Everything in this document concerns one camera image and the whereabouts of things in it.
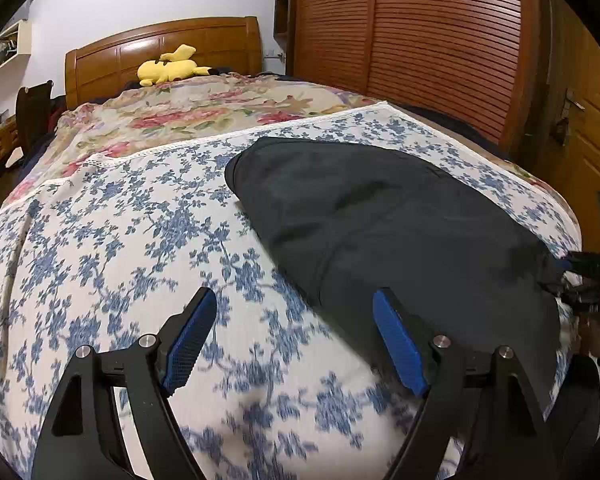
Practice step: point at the red floral blanket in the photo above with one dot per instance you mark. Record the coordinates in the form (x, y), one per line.
(180, 105)

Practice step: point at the narrow wooden shelf unit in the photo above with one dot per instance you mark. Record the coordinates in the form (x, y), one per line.
(284, 0)

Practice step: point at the wooden door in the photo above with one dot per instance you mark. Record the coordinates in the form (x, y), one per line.
(595, 135)

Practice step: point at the slatted wooden wardrobe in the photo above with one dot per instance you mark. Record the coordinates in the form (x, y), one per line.
(430, 45)

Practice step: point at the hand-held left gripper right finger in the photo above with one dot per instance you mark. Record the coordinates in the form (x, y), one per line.
(397, 342)

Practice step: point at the white wall shelf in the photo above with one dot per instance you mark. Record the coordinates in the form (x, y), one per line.
(10, 50)

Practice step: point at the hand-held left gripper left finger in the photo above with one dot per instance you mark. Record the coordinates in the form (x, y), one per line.
(190, 340)

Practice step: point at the person's right hand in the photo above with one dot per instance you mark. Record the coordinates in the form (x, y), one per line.
(594, 335)

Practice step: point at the wall socket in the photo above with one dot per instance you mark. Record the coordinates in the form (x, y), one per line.
(274, 55)

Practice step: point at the wooden headboard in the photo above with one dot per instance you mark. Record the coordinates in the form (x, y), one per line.
(130, 55)

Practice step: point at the dark wooden chair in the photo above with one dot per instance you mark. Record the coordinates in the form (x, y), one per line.
(32, 115)

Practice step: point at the blue floral bed sheet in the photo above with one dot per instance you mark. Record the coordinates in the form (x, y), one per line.
(105, 260)

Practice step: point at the black jacket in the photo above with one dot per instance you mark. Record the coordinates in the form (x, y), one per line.
(380, 220)

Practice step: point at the yellow plush toy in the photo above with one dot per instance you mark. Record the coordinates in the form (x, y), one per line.
(172, 70)

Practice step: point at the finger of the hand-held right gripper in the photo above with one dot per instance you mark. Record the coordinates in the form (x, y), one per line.
(587, 285)

